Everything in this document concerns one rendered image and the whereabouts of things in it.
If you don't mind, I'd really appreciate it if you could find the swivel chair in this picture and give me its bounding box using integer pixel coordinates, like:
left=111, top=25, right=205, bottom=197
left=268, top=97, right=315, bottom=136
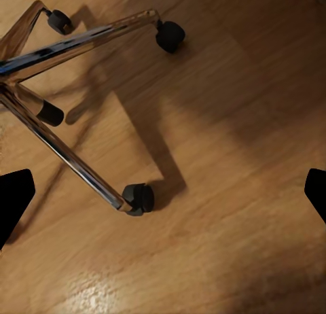
left=0, top=0, right=185, bottom=216

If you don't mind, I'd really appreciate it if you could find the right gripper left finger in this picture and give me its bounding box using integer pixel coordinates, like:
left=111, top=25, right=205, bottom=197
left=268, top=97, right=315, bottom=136
left=0, top=169, right=35, bottom=251

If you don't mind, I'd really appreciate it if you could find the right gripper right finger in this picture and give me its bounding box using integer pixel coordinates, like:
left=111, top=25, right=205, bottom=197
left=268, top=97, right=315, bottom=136
left=304, top=168, right=326, bottom=223

